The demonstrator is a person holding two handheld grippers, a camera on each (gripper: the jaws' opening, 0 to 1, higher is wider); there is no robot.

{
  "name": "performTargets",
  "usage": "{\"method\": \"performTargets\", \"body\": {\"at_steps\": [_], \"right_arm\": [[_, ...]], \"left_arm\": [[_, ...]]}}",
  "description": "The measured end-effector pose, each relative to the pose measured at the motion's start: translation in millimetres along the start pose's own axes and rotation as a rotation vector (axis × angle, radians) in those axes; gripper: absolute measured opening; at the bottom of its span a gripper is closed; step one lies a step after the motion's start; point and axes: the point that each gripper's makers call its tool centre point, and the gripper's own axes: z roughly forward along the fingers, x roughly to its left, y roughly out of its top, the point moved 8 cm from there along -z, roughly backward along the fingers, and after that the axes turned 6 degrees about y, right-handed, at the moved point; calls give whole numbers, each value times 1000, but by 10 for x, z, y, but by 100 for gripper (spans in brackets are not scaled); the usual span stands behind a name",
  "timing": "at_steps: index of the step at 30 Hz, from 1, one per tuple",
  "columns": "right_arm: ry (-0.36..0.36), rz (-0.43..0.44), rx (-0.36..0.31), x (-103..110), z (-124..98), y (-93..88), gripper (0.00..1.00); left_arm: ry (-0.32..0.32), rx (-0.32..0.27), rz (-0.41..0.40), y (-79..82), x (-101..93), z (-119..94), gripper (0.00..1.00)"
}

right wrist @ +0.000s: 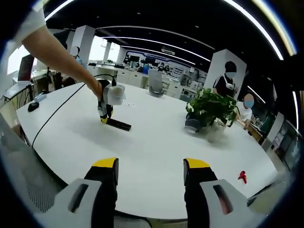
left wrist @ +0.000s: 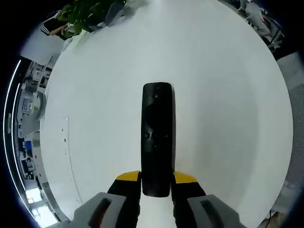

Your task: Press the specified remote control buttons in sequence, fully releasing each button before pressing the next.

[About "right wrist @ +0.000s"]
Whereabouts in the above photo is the black cable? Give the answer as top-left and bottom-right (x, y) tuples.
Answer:
(31, 74), (117, 149)

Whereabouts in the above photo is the grey rounded object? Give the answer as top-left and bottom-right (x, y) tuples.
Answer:
(184, 116), (200, 133)

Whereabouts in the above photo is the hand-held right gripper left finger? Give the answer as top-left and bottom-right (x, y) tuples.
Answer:
(40, 156), (119, 228)

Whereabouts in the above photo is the green potted plant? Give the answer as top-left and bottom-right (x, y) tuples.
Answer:
(185, 88), (240, 128)

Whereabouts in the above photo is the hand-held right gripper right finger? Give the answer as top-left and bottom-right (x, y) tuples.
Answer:
(182, 157), (256, 228)

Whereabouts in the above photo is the white cabinet counter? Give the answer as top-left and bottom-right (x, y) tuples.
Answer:
(87, 64), (150, 90)

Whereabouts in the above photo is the black remote control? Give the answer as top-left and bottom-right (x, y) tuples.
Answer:
(105, 118), (133, 132)

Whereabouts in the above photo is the grey mesh chair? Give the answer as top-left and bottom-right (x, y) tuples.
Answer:
(0, 114), (69, 212)

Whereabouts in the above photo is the small red object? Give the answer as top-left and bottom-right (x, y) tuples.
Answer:
(238, 170), (248, 184)

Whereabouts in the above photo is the grey office chair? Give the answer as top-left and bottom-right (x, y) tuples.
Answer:
(147, 68), (167, 97)

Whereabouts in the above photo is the white plant pot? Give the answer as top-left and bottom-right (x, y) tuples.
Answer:
(206, 118), (228, 143)

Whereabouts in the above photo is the open laptop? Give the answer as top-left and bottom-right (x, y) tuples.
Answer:
(18, 54), (35, 86)

